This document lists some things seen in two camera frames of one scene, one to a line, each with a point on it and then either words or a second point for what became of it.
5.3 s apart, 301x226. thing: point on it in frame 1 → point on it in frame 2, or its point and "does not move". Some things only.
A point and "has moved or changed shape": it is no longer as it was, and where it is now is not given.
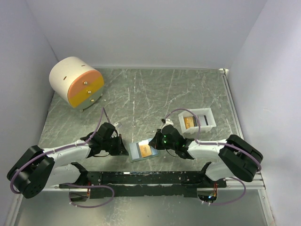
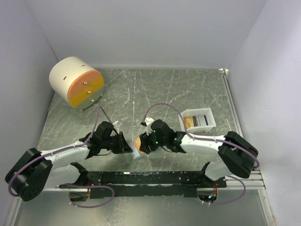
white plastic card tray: (189, 124) does not move
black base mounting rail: (111, 184) does not move
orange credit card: (145, 148) has moved or changed shape
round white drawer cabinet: (76, 82) does not move
